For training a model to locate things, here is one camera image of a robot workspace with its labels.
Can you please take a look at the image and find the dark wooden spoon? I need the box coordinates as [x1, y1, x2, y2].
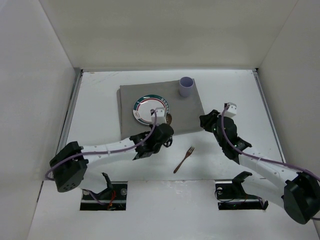
[166, 113, 173, 125]

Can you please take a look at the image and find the grey cloth placemat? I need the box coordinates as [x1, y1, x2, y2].
[116, 80, 205, 139]

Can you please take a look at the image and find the dark wooden fork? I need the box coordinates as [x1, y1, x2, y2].
[173, 146, 195, 174]

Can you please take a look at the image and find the white plate with coloured rim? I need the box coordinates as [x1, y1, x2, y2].
[132, 94, 170, 125]

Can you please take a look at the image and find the lilac plastic cup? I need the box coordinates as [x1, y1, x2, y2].
[179, 76, 195, 98]

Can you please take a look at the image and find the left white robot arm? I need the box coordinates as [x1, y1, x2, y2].
[45, 123, 174, 194]

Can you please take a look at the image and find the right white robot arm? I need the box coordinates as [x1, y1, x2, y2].
[199, 105, 320, 225]

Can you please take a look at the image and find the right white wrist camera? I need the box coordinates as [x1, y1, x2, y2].
[224, 102, 237, 119]

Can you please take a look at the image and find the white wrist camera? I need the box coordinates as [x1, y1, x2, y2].
[151, 107, 167, 125]
[224, 102, 237, 119]

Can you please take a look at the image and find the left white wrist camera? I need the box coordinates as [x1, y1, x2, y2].
[151, 107, 167, 125]

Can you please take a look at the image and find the right aluminium table rail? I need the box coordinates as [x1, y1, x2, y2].
[252, 68, 287, 163]

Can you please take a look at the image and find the aluminium table rail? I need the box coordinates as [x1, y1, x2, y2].
[252, 68, 287, 163]
[55, 67, 84, 154]

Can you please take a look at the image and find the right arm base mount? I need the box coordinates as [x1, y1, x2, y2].
[214, 171, 269, 211]

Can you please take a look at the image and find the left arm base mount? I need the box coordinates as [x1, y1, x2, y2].
[79, 173, 128, 211]

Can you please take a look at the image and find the left aluminium table rail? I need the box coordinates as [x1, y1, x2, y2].
[55, 67, 84, 154]

